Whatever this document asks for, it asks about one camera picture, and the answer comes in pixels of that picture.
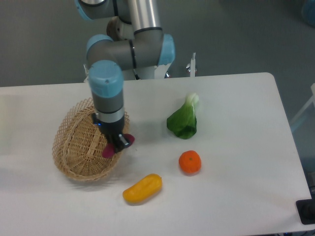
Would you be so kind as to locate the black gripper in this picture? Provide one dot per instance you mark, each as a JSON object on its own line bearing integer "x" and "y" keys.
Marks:
{"x": 113, "y": 132}

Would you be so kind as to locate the purple sweet potato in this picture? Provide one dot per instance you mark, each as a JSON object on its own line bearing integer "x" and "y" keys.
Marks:
{"x": 108, "y": 154}

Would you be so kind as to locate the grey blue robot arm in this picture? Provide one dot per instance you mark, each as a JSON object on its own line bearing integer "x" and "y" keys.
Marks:
{"x": 107, "y": 59}

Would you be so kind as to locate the woven wicker basket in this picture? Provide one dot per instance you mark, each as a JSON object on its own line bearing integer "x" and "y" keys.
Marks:
{"x": 78, "y": 146}

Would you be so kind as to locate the yellow mango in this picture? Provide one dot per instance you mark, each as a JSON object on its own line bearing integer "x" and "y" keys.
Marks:
{"x": 143, "y": 189}

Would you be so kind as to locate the green bok choy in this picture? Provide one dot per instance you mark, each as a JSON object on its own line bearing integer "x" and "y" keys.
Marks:
{"x": 183, "y": 122}

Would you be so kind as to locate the orange tangerine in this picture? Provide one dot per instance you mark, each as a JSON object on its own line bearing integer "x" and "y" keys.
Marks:
{"x": 190, "y": 162}

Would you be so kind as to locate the black device at table edge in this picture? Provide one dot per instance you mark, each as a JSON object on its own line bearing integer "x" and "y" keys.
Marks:
{"x": 306, "y": 211}

